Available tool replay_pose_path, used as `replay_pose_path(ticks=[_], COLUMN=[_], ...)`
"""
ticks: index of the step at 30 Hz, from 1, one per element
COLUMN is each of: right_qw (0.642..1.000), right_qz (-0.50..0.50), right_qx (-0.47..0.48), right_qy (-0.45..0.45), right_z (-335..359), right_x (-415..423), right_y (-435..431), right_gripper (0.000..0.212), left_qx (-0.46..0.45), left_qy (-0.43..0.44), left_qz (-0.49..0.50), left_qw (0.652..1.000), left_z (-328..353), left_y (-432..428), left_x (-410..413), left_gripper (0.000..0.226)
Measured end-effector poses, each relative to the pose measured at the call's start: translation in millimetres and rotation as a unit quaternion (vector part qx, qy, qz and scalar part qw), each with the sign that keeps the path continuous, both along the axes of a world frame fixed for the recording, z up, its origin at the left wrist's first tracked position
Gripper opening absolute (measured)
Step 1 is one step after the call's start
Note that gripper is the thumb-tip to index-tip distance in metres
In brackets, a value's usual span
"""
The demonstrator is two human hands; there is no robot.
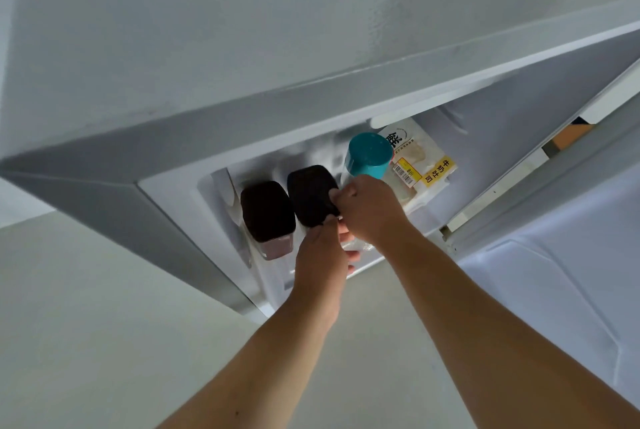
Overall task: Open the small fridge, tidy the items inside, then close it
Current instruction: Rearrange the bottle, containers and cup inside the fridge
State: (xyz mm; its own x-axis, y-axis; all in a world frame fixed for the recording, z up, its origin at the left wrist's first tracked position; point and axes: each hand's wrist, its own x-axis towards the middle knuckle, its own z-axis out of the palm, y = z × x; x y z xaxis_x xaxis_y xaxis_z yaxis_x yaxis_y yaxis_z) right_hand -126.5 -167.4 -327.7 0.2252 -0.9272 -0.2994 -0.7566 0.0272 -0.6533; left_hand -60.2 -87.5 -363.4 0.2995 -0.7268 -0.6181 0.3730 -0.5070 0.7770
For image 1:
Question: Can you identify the person's left hand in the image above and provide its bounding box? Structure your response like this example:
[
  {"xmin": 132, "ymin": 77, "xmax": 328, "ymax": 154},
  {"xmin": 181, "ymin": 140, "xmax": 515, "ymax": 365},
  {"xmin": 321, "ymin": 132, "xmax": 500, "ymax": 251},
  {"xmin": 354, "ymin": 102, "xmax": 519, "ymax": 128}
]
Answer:
[{"xmin": 292, "ymin": 214, "xmax": 362, "ymax": 330}]

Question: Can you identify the white fridge door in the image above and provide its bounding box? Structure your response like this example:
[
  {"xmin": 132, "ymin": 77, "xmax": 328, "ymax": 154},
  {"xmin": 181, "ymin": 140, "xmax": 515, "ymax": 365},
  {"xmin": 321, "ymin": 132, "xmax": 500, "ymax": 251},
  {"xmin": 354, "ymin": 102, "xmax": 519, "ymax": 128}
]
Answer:
[{"xmin": 0, "ymin": 0, "xmax": 640, "ymax": 320}]

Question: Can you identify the person's right forearm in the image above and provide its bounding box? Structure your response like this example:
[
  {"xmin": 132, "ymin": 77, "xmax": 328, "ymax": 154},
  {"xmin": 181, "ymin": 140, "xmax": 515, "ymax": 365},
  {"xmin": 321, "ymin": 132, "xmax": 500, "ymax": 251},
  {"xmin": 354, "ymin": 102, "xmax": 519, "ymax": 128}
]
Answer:
[{"xmin": 380, "ymin": 225, "xmax": 640, "ymax": 429}]

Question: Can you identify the white door shelf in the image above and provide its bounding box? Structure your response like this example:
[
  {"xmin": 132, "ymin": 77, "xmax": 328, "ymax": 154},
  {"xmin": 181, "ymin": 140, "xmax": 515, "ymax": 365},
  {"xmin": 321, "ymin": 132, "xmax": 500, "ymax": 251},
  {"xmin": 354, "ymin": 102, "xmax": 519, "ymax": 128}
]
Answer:
[{"xmin": 197, "ymin": 109, "xmax": 468, "ymax": 319}]

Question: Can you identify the clear bag of sliced bread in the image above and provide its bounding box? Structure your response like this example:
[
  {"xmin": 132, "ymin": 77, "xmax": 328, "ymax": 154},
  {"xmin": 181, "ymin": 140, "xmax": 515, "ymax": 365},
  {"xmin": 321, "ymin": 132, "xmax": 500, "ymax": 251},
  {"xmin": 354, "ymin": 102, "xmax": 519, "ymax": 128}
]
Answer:
[{"xmin": 378, "ymin": 117, "xmax": 459, "ymax": 215}]

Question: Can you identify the orange and black object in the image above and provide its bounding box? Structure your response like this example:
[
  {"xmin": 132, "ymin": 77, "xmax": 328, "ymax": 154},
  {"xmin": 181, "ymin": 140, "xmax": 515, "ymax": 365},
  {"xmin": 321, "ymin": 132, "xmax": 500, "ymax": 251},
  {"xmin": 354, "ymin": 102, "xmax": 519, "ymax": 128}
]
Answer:
[{"xmin": 542, "ymin": 116, "xmax": 597, "ymax": 160}]

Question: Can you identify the bottle with teal cap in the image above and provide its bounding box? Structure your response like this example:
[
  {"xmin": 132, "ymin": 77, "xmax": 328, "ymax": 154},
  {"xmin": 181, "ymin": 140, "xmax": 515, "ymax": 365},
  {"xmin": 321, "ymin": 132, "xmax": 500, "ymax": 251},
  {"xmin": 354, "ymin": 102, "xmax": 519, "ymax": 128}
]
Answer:
[{"xmin": 341, "ymin": 132, "xmax": 395, "ymax": 186}]

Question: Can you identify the white fridge body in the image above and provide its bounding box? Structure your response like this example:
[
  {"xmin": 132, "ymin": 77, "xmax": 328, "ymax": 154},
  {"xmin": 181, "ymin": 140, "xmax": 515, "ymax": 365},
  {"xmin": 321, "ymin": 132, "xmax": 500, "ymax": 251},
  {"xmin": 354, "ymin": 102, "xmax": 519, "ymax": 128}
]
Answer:
[{"xmin": 440, "ymin": 60, "xmax": 640, "ymax": 410}]

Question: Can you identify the person's right hand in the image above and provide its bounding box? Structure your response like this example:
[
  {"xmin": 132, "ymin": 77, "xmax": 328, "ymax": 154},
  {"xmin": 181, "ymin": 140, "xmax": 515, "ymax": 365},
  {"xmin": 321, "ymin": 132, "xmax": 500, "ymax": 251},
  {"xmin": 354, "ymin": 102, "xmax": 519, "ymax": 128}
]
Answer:
[{"xmin": 328, "ymin": 174, "xmax": 420, "ymax": 250}]

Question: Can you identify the clear container with black lid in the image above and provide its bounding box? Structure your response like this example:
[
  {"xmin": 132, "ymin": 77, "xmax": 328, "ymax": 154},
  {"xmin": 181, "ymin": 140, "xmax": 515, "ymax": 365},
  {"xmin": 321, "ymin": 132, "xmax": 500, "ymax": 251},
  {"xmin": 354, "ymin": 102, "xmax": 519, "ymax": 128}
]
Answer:
[
  {"xmin": 240, "ymin": 180, "xmax": 297, "ymax": 261},
  {"xmin": 287, "ymin": 164, "xmax": 373, "ymax": 252}
]

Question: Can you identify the person's left forearm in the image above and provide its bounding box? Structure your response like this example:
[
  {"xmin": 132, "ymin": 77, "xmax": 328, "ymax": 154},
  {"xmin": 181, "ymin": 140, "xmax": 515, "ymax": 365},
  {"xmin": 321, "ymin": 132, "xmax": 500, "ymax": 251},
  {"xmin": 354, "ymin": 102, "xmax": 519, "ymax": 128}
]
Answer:
[{"xmin": 159, "ymin": 293, "xmax": 338, "ymax": 429}]

